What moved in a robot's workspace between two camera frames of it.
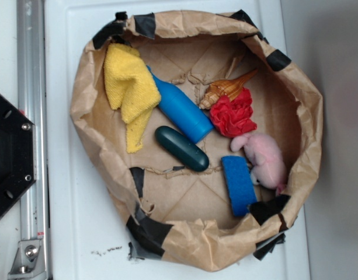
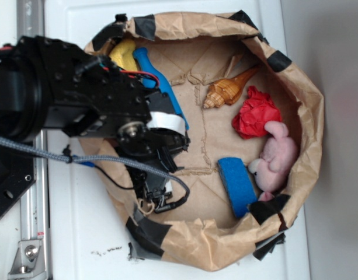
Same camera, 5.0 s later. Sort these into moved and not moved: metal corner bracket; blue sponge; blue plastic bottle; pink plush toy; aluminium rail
Moved: pink plush toy; blue plastic bottle
Not moved: blue sponge; aluminium rail; metal corner bracket
